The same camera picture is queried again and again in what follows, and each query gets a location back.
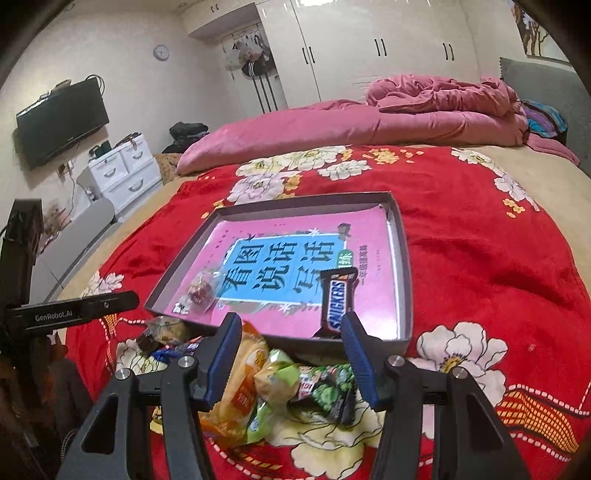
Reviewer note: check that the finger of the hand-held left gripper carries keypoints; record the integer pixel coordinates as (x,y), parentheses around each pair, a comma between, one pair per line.
(108,305)

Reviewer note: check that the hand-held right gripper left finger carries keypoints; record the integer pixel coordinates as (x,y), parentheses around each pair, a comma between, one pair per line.
(225,362)

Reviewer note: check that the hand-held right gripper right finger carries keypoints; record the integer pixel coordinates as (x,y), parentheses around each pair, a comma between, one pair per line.
(359,364)

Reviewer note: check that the orange biscuit packet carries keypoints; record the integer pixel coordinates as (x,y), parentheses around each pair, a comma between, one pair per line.
(244,383)

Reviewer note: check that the blue snack packet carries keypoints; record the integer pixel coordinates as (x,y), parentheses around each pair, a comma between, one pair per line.
(173,353)

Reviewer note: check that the yellow-green snack packet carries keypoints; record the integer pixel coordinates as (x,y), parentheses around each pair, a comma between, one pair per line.
(277,381)

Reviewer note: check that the brown chocolate bar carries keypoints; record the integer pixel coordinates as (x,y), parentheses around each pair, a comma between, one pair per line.
(336,300)

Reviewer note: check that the small red candy packet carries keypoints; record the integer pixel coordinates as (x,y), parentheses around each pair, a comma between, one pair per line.
(199,290)

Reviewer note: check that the grey cardboard tray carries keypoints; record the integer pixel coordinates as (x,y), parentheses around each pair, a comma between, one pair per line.
(184,263)

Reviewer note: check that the green and black pea packet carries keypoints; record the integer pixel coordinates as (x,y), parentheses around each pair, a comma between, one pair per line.
(325,392)

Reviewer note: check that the brown cake packet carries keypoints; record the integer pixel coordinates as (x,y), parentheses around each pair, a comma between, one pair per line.
(166,330)

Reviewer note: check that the person's dark clothing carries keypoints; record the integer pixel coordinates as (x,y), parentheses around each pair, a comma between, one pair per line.
(41,415)

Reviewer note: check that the white drawer cabinet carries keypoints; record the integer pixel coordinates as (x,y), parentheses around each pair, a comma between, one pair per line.
(124,175)

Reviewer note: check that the pink and blue book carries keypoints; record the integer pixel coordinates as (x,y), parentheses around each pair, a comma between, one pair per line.
(295,230)

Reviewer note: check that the brown patterned cushion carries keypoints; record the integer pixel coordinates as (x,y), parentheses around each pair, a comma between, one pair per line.
(167,168)

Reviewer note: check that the red floral blanket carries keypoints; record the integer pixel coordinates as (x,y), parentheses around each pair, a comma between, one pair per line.
(471,258)

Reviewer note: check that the dark bag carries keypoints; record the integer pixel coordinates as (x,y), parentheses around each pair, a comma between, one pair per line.
(188,130)

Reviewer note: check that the pink duvet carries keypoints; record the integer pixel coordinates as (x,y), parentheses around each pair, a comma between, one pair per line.
(351,124)

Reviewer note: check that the hanging hats and bags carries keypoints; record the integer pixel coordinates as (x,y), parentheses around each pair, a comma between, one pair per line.
(247,55)

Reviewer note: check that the colourful striped cloth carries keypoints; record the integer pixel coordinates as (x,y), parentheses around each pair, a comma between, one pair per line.
(545,117)

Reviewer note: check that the white wardrobe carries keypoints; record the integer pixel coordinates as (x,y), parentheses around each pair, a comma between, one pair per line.
(351,50)

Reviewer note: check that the grey padded headboard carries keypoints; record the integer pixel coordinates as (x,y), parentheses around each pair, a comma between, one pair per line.
(540,83)

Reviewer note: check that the black wall television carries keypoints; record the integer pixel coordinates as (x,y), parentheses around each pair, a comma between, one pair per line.
(62,122)

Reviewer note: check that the round wall clock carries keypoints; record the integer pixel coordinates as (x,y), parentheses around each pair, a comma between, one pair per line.
(161,52)

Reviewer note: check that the framed wall picture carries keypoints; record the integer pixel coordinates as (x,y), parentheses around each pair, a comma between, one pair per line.
(538,32)

